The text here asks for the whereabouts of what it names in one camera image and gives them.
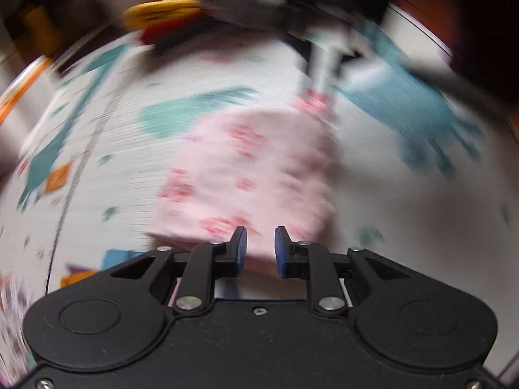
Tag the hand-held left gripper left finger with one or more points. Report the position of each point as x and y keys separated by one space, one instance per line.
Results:
x=240 y=253

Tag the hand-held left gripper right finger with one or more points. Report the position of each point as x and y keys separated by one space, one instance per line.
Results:
x=280 y=255

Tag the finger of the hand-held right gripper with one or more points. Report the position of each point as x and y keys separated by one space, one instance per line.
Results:
x=322 y=65

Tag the pink printed garment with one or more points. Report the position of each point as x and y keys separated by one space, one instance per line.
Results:
x=243 y=170

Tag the stack of grey fleece garments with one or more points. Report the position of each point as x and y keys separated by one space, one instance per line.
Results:
x=243 y=0

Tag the cartoon animal play mat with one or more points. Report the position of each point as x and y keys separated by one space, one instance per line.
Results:
x=385 y=210

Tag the person's maroon clothing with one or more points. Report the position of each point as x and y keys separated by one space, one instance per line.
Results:
x=486 y=16

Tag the folded red garment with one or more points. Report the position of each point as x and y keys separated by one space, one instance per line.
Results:
x=162 y=33

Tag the yellow knit sweater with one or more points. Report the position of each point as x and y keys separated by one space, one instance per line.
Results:
x=162 y=12

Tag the white and orange potty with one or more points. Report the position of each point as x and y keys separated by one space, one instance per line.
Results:
x=16 y=93

